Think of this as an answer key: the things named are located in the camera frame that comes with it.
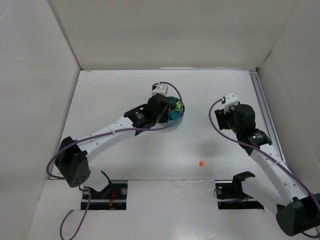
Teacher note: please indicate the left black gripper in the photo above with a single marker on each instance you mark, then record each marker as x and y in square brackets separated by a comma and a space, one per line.
[164, 108]

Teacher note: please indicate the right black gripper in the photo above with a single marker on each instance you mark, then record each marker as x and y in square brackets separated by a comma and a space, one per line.
[220, 119]

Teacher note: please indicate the teal square lego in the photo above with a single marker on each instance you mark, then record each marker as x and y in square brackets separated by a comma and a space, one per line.
[174, 116]

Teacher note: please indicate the teal divided round container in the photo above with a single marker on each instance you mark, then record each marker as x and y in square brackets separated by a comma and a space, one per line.
[172, 101]

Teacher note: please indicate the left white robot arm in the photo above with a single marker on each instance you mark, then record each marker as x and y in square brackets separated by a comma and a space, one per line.
[74, 156]

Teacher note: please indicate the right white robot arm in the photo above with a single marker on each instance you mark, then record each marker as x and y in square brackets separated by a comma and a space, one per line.
[295, 207]

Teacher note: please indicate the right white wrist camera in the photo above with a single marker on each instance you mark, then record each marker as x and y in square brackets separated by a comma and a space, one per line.
[229, 99]

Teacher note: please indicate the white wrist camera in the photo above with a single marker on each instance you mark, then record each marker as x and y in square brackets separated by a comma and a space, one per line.
[229, 99]
[159, 88]

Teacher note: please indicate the aluminium rail right edge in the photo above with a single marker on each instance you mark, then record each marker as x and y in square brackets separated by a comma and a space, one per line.
[266, 114]

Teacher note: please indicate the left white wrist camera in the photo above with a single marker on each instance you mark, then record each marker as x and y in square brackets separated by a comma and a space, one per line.
[159, 88]

